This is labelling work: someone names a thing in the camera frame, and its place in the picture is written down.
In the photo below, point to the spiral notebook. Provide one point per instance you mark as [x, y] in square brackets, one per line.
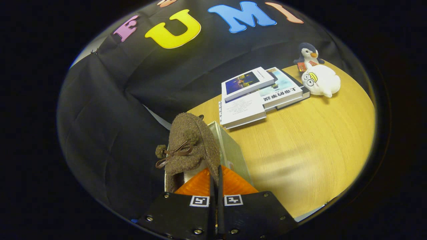
[220, 113]

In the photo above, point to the brown fuzzy shoe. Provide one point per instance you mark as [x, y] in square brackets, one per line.
[186, 133]

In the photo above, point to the grey penguin plush toy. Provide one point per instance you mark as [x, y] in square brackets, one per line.
[308, 53]

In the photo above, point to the white book with blue picture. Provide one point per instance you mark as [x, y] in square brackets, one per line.
[245, 81]

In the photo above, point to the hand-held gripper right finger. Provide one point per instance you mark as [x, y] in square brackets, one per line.
[250, 213]

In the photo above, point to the white round plush toy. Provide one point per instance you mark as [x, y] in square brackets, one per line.
[322, 81]

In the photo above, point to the dark cover book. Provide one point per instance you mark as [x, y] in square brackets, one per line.
[302, 96]

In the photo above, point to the green fabric storage box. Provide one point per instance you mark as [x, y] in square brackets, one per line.
[233, 153]

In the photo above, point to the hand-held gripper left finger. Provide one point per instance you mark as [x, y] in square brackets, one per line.
[183, 213]

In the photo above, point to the light blue cover book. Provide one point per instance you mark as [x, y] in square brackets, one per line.
[283, 91]

